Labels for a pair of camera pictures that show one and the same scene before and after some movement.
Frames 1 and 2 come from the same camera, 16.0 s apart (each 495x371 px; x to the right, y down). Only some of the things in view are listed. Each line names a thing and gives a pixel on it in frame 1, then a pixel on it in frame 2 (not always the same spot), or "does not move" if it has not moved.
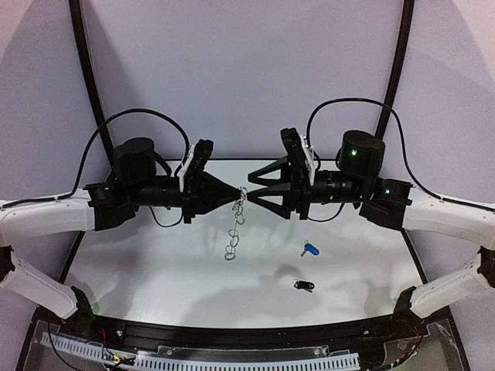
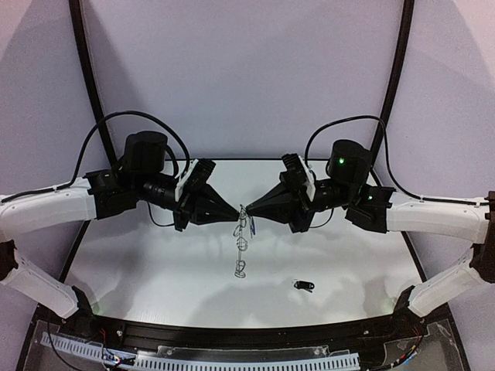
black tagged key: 305,285 does not move
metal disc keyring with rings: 230,253 to 241,243
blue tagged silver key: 309,247 to 252,227
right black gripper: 295,187 to 298,205
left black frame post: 93,73 does not move
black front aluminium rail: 374,330 does not move
